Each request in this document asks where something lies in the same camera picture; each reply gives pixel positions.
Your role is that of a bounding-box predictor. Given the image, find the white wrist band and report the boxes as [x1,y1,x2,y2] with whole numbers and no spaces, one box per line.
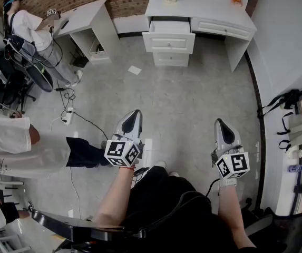
[218,178,238,188]

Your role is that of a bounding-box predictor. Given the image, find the white paper sheet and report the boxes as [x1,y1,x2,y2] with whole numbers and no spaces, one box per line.
[127,65,142,76]

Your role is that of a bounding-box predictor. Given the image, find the white power strip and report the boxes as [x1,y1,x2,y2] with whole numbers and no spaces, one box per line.
[64,106,74,125]

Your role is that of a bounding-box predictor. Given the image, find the plain white desk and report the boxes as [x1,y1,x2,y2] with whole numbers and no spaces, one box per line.
[52,0,120,64]

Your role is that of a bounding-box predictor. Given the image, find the glossy black chair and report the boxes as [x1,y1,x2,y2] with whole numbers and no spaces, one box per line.
[31,210,148,247]

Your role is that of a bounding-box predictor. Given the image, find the white cloth bag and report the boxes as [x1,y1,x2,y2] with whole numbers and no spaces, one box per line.
[277,112,302,152]

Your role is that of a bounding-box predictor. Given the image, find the person's black trousers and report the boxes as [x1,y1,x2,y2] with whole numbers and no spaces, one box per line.
[123,166,246,253]

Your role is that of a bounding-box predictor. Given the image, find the black power cable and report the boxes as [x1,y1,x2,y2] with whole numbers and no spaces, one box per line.
[71,111,109,141]

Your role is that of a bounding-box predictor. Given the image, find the person's right forearm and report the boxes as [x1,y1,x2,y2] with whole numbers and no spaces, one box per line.
[217,184,257,250]

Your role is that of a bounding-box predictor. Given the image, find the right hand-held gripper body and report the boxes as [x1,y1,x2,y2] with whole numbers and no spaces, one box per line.
[210,142,251,181]

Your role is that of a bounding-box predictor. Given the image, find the person's left forearm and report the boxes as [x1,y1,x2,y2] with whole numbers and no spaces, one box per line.
[91,166,136,228]

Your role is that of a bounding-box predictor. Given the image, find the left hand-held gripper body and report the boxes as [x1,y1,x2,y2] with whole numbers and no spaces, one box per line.
[104,133,144,168]

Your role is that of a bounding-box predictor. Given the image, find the black router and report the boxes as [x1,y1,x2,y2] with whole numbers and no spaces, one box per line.
[70,48,90,69]

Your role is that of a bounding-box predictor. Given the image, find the black strap bag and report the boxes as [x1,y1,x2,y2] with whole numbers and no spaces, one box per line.
[257,88,301,120]

